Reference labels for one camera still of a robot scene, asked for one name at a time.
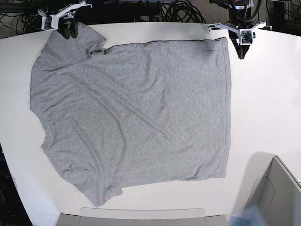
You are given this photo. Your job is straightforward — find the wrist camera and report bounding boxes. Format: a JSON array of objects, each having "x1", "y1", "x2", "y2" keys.
[
  {"x1": 238, "y1": 29, "x2": 253, "y2": 45},
  {"x1": 41, "y1": 16, "x2": 52, "y2": 31}
]

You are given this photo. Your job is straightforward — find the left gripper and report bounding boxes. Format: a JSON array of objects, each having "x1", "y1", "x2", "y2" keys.
[{"x1": 208, "y1": 22, "x2": 272, "y2": 59}]

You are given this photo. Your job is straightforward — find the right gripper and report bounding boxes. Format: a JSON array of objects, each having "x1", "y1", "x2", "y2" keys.
[{"x1": 50, "y1": 2, "x2": 92, "y2": 40}]

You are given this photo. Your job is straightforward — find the grey T-shirt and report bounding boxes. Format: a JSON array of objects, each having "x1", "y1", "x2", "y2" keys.
[{"x1": 30, "y1": 24, "x2": 231, "y2": 206}]

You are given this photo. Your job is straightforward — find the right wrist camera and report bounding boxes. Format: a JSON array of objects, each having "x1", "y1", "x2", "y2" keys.
[{"x1": 41, "y1": 16, "x2": 52, "y2": 31}]

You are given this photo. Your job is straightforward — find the white box at right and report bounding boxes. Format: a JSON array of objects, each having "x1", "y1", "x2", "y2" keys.
[{"x1": 242, "y1": 156, "x2": 301, "y2": 226}]

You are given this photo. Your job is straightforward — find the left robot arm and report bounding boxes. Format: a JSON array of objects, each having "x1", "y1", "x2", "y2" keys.
[{"x1": 208, "y1": 0, "x2": 272, "y2": 60}]

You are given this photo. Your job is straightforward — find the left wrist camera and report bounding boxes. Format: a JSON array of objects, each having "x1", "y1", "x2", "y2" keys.
[{"x1": 238, "y1": 29, "x2": 253, "y2": 45}]

